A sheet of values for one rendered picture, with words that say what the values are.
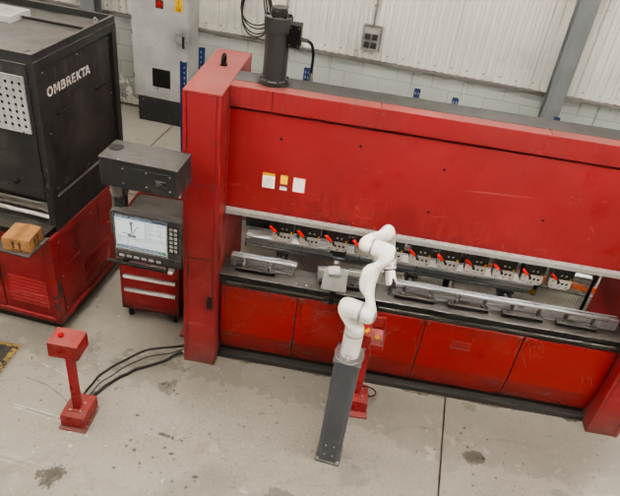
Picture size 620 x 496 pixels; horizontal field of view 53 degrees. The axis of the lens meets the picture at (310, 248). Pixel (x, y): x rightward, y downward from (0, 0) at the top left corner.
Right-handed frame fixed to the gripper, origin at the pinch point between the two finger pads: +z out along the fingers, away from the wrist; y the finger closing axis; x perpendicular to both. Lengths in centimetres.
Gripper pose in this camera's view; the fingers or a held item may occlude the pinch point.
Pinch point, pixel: (392, 292)
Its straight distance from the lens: 406.7
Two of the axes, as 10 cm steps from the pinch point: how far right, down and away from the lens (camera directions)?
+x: 9.8, -0.7, 1.7
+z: 0.8, 10.0, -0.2
